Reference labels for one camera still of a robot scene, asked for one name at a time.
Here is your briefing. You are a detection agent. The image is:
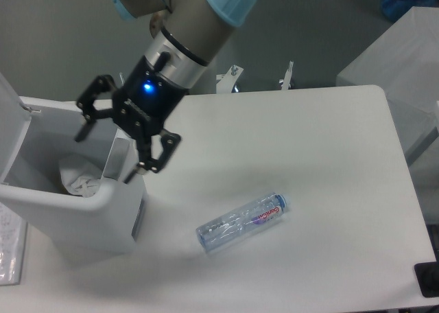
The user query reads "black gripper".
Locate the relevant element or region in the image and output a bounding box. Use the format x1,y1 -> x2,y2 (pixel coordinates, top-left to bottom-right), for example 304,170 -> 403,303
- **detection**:
74,55 -> 187,184

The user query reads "white plastic bag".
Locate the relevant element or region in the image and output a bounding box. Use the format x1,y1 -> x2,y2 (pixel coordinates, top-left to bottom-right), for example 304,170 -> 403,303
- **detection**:
58,154 -> 102,198

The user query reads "clear plastic water bottle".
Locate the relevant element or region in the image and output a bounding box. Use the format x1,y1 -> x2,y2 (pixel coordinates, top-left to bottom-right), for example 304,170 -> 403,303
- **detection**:
195,192 -> 292,253

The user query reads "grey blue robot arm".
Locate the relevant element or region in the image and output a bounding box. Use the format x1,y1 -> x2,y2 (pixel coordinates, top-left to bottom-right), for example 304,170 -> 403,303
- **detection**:
75,0 -> 257,182

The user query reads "white trash can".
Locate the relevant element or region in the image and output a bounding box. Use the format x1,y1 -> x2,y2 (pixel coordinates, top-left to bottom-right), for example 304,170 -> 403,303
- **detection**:
1,79 -> 146,253

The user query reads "paper sheet in sleeve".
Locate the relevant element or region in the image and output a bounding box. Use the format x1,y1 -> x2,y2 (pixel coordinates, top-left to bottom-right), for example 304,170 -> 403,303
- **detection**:
1,204 -> 27,286

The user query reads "white side table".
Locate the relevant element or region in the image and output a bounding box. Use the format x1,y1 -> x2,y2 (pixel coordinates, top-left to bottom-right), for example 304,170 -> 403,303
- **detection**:
336,7 -> 438,224

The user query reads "black device at edge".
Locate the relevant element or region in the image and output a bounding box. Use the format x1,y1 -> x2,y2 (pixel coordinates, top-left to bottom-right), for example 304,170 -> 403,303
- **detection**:
414,262 -> 438,298

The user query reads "white pedestal foot bracket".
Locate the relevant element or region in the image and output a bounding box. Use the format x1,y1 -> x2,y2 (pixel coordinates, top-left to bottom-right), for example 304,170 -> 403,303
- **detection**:
118,60 -> 296,94

